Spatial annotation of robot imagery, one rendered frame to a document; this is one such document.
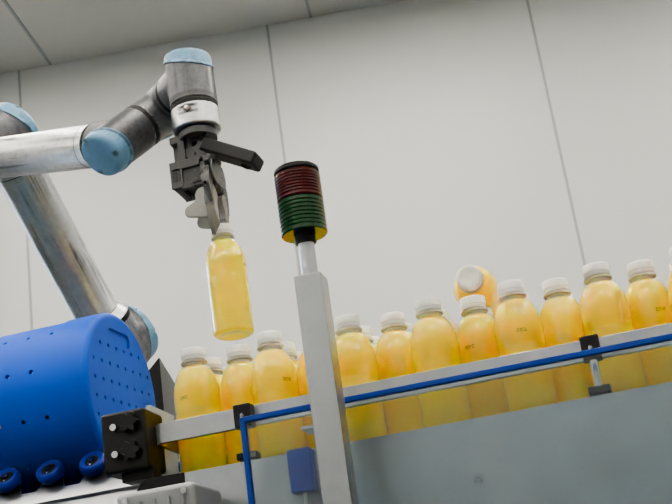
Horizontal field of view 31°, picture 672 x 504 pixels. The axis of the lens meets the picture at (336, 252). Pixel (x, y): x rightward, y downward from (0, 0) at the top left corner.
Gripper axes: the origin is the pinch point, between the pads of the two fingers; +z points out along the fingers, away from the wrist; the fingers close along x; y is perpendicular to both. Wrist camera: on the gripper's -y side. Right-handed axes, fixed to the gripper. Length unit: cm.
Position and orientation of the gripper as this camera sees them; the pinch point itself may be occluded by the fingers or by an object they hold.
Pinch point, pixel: (221, 230)
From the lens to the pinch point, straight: 218.3
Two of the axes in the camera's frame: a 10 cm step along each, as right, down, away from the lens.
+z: 1.6, 9.3, -3.4
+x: -2.6, -3.0, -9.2
